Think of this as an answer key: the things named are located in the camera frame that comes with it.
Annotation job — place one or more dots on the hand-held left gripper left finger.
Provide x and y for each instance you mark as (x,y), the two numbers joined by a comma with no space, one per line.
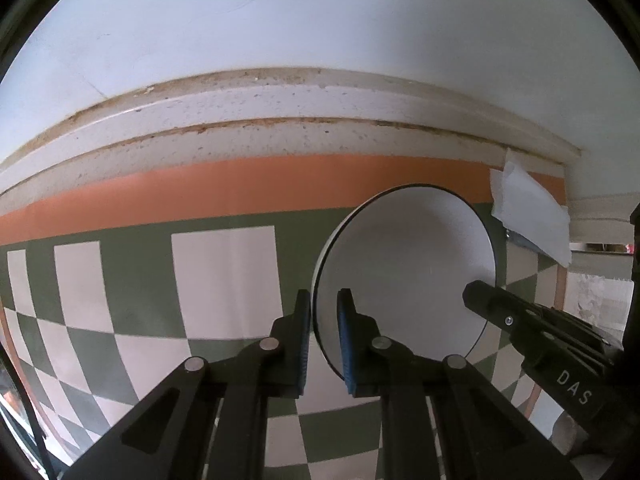
(301,345)

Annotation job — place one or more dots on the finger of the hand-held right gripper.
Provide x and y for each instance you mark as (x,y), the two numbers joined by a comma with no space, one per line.
(500,307)

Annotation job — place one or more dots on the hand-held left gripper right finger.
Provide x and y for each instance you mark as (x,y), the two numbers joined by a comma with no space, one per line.
(345,345)

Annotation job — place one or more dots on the white bowl with dark rim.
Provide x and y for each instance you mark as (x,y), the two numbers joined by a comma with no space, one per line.
(415,250)

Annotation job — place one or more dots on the folded white paper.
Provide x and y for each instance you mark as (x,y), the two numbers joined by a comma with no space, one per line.
(535,210)

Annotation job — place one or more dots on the green white checkered mat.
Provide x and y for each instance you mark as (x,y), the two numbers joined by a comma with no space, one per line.
(150,270)

